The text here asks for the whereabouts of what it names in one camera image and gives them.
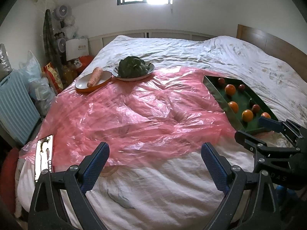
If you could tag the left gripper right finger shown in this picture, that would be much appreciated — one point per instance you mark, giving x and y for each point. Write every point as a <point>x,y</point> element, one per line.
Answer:
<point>249,201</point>

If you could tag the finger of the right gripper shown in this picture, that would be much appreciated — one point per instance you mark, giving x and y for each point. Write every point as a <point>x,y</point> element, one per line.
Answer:
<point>292,131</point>
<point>259,146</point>

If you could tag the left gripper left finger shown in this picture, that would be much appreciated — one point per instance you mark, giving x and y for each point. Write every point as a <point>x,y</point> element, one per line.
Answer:
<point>47,210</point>

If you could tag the small orange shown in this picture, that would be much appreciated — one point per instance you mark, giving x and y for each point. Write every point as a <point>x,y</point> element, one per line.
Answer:
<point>247,116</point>

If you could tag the smooth orange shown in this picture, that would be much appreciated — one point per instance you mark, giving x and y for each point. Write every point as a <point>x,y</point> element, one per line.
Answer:
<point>234,106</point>

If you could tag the large orange with stem dimple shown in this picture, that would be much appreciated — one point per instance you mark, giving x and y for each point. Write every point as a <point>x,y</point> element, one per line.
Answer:
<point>230,90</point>

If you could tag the dark red apple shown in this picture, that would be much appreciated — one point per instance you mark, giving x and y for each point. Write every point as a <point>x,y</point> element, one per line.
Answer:
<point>221,81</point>

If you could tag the dark plum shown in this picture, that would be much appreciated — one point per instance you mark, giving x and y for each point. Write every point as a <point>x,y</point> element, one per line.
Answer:
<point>251,103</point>

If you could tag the green rectangular tray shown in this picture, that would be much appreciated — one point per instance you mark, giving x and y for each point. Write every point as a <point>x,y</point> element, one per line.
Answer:
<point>242,99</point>

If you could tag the red cushion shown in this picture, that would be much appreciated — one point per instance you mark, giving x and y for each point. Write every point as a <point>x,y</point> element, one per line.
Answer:
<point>8,171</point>

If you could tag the white floral bed quilt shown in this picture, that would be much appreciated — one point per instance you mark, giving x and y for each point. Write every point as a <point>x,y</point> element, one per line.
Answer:
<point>155,177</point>

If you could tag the smartphone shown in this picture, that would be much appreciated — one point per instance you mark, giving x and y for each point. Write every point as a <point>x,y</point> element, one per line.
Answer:
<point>43,156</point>

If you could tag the wooden headboard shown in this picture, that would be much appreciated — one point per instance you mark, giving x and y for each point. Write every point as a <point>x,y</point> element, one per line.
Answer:
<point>275,47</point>

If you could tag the pink plastic sheet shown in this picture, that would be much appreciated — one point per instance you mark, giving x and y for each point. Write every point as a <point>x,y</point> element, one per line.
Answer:
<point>165,116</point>

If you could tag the light blue suitcase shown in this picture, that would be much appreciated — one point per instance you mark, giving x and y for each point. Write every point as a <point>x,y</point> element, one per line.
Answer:
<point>19,115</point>

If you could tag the red yellow snack bag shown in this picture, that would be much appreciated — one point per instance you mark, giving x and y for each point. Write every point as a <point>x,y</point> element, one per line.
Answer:
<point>53,78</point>

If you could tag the orange rimmed plate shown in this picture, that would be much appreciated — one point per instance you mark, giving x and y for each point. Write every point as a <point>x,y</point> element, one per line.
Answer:
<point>81,84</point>

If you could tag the white blue rimmed plate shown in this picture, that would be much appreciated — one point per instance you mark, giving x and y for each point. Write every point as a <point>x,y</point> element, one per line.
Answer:
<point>143,72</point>

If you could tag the clear plastic bag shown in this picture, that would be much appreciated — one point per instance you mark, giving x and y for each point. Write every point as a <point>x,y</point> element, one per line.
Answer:
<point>31,69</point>

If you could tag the carrot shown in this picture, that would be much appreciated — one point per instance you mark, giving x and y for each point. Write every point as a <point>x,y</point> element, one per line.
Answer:
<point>95,77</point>

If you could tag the grey printed bag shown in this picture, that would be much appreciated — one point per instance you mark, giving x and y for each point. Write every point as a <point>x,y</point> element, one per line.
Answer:
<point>5,66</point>

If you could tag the green leafy vegetable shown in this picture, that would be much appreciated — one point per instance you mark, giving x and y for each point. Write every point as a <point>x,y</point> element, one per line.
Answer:
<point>130,63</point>

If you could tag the plaid hanging cloth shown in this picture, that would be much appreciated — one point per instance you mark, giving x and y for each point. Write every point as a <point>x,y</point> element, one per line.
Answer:
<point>50,45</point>

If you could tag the white cardboard box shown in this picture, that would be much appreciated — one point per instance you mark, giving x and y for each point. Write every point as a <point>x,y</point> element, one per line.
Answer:
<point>76,48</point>

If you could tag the lower small fan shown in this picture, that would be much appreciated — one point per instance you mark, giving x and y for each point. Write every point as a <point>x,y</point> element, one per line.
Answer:
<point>61,44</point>

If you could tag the small fan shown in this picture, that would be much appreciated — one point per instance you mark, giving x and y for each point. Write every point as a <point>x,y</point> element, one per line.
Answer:
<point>61,12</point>
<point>61,44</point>

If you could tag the upper small fan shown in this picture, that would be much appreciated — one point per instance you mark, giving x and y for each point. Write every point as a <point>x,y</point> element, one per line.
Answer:
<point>61,12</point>

